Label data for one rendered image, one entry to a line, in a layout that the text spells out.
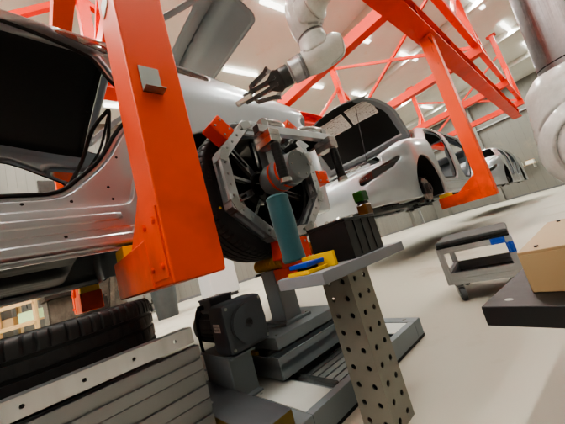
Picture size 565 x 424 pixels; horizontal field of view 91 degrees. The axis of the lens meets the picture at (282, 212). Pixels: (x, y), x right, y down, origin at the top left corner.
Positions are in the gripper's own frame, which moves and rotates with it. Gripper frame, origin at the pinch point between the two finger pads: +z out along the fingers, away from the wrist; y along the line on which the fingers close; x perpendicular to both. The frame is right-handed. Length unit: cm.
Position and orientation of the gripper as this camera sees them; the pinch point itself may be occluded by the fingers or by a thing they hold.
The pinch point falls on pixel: (244, 100)
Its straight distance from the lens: 117.6
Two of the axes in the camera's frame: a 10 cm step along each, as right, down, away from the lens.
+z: -8.9, 4.1, 2.2
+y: -4.4, -8.8, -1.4
